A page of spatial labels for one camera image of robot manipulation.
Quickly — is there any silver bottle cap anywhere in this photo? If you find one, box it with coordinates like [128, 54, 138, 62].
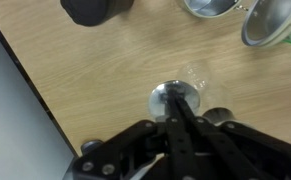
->
[147, 79, 202, 122]

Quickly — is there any black thermos flask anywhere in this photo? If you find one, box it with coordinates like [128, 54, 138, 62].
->
[59, 0, 135, 28]

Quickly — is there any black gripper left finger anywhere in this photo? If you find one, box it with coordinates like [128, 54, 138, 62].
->
[63, 86, 200, 180]

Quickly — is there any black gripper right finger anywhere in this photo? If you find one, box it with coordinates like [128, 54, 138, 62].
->
[178, 89, 291, 180]

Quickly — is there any gold tin can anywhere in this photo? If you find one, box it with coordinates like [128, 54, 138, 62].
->
[179, 0, 241, 20]

